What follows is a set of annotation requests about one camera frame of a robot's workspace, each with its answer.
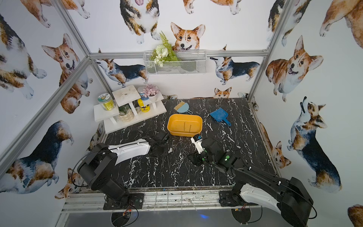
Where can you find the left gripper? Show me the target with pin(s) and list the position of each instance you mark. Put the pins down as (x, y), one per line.
(162, 139)

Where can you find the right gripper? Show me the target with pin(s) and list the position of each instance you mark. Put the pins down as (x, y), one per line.
(203, 153)

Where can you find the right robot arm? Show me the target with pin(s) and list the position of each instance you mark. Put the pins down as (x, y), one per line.
(288, 197)

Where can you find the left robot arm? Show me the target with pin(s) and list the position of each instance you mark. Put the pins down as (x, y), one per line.
(97, 167)

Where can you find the yellow plastic storage box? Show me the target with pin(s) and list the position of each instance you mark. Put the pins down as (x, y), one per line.
(193, 125)

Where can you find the blue plastic scoop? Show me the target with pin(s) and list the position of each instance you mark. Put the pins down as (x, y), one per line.
(220, 115)

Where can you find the small plant in woven pot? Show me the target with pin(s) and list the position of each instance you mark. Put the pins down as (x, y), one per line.
(125, 113)

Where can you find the light blue hand brush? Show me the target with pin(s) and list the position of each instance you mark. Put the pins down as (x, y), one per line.
(183, 107)

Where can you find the white tiered shelf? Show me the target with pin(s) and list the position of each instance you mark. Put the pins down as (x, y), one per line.
(117, 110)

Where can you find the pink flowers in white pot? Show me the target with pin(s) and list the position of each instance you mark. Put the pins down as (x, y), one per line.
(151, 91)

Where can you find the green lidded glass jar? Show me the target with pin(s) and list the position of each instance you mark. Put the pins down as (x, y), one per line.
(106, 101)

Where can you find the green white artificial plant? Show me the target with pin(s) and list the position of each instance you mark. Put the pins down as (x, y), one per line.
(163, 53)

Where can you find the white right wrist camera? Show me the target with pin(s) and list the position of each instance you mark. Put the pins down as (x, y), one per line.
(197, 141)

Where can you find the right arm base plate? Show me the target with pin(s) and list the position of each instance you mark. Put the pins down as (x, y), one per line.
(230, 199)

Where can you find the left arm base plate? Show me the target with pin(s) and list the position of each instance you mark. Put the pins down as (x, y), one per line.
(133, 200)

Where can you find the white wire wall basket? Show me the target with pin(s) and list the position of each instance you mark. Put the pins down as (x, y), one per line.
(193, 62)

